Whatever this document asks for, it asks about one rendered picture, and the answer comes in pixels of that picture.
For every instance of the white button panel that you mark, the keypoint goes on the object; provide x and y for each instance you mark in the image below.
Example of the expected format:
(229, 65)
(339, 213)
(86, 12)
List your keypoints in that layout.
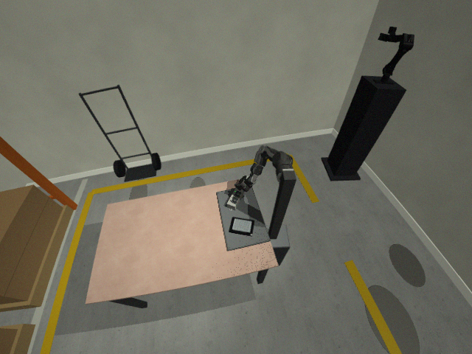
(235, 199)

